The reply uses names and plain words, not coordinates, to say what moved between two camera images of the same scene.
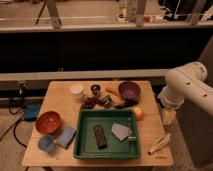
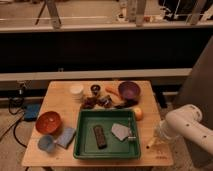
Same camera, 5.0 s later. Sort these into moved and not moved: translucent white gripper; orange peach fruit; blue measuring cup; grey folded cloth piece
Moved: translucent white gripper
Not moved: orange peach fruit; grey folded cloth piece; blue measuring cup
